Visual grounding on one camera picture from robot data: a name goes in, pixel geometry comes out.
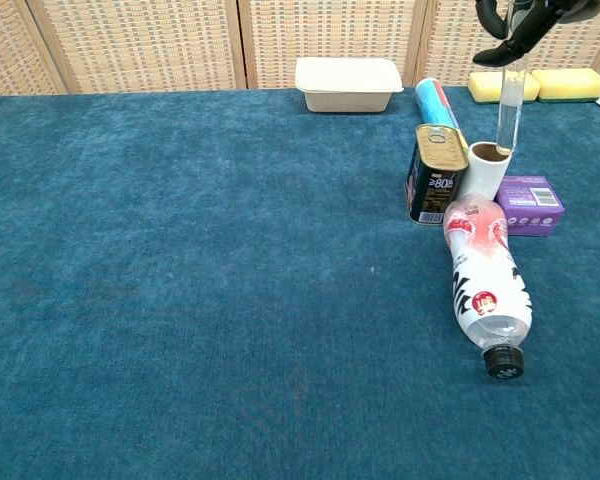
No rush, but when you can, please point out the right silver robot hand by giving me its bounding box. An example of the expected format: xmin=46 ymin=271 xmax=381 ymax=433
xmin=472 ymin=0 xmax=600 ymax=67

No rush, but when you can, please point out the clear white-capped test tube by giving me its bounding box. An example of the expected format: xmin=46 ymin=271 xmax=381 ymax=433
xmin=495 ymin=0 xmax=531 ymax=155

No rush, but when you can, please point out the white cardboard tube holder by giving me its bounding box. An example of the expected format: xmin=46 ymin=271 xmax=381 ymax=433
xmin=457 ymin=141 xmax=514 ymax=202

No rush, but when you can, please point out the yellow sponge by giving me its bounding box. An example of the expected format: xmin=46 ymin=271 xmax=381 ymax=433
xmin=531 ymin=68 xmax=600 ymax=104
xmin=467 ymin=70 xmax=541 ymax=105

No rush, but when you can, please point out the blue cling wrap roll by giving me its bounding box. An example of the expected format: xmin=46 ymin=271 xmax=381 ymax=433
xmin=414 ymin=76 xmax=470 ymax=150

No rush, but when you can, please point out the purple small box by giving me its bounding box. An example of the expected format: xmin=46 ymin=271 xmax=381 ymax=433
xmin=494 ymin=174 xmax=566 ymax=237

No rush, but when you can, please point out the black gold luncheon meat can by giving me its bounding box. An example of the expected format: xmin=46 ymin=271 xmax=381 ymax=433
xmin=405 ymin=123 xmax=470 ymax=227

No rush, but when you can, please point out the beige lidded food container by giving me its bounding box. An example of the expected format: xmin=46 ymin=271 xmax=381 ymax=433
xmin=294 ymin=56 xmax=405 ymax=114

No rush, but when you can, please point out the white red plastic bottle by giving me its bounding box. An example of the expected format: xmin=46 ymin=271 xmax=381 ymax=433
xmin=442 ymin=194 xmax=535 ymax=382

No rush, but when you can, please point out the woven bamboo folding screen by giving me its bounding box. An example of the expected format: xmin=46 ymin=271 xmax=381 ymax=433
xmin=0 ymin=0 xmax=600 ymax=97

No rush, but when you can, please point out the blue carpet table mat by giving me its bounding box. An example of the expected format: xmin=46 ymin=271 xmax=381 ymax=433
xmin=0 ymin=85 xmax=600 ymax=480

